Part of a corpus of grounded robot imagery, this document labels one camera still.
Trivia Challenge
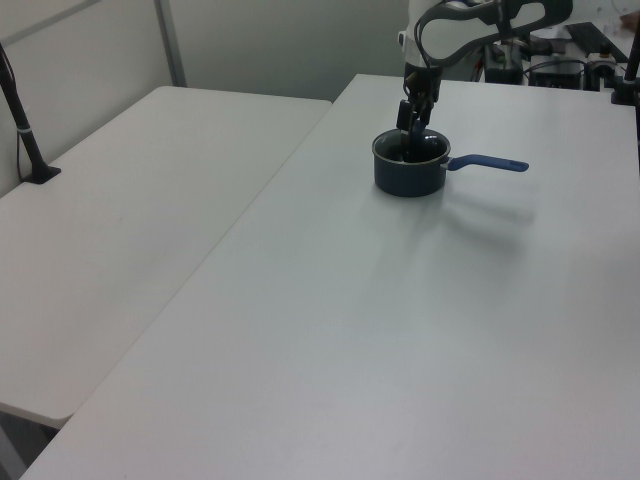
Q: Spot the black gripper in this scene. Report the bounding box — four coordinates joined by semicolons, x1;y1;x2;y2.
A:
397;62;443;133

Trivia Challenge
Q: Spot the glass lid with blue knob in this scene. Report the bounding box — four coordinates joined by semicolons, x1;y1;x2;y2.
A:
372;122;450;167

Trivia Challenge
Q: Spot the black electronics box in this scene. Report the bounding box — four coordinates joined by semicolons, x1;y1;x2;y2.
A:
528;58;587;90

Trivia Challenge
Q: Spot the black keyboard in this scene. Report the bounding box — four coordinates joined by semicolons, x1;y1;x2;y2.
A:
563;20;629;64

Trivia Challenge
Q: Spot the dark blue saucepan, blue handle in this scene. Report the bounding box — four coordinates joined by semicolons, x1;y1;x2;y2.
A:
371;128;530;199

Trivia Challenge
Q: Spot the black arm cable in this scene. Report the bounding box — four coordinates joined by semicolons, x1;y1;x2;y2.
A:
413;3;444;101

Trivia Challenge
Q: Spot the black camera pole with clamp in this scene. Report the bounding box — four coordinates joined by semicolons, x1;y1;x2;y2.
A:
609;37;640;106

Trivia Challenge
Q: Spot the grey metal partition post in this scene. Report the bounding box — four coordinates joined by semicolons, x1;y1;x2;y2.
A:
153;0;187;89

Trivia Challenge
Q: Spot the black camera pole with zip tie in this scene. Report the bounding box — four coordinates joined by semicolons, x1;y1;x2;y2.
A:
0;42;63;186

